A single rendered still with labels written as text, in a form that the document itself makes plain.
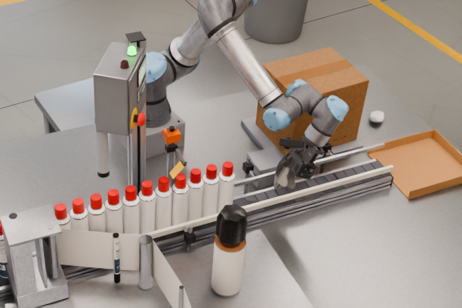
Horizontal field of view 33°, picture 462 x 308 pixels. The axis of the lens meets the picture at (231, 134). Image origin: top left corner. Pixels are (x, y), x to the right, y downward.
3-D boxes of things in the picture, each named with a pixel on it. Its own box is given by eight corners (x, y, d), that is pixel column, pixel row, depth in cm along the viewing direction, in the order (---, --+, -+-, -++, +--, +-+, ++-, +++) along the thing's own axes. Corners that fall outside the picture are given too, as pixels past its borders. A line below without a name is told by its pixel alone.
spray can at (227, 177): (220, 220, 246) (224, 171, 233) (212, 210, 249) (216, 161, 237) (234, 216, 248) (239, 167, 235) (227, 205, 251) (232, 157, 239)
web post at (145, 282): (140, 293, 220) (140, 247, 209) (135, 281, 224) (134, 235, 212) (155, 288, 222) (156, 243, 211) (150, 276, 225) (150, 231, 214)
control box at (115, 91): (95, 131, 212) (92, 73, 200) (113, 96, 225) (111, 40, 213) (130, 137, 211) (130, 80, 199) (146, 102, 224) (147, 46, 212)
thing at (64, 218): (58, 265, 226) (53, 214, 214) (53, 253, 230) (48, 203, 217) (75, 260, 228) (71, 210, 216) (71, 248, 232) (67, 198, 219)
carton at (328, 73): (289, 161, 276) (298, 100, 259) (254, 124, 291) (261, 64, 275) (357, 139, 288) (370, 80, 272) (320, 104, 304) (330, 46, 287)
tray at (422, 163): (408, 199, 267) (410, 191, 265) (367, 154, 285) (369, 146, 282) (476, 179, 278) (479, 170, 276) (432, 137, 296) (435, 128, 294)
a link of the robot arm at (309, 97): (282, 86, 238) (310, 108, 235) (303, 72, 245) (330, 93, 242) (275, 104, 244) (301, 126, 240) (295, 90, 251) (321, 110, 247)
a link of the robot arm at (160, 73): (125, 93, 271) (124, 60, 263) (152, 78, 279) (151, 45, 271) (150, 106, 265) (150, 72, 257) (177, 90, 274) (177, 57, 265)
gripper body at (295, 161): (291, 177, 243) (313, 147, 238) (279, 161, 249) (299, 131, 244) (309, 181, 247) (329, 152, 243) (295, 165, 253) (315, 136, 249)
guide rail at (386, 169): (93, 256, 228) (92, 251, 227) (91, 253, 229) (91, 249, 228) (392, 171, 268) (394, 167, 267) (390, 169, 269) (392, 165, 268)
